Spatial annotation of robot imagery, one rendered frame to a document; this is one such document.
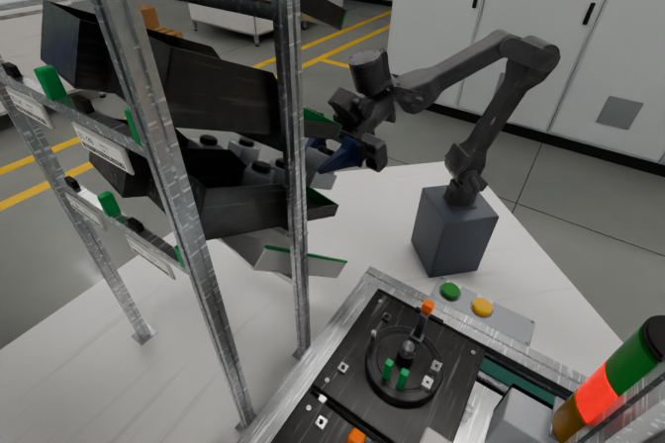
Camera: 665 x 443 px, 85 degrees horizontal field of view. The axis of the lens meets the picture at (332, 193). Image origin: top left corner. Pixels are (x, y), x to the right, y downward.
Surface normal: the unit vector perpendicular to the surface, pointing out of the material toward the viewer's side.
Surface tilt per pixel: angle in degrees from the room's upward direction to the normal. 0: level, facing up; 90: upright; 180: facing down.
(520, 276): 0
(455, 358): 0
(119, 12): 90
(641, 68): 90
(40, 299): 0
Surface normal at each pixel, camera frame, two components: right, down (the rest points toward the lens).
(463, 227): 0.19, 0.62
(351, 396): 0.02, -0.78
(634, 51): -0.55, 0.51
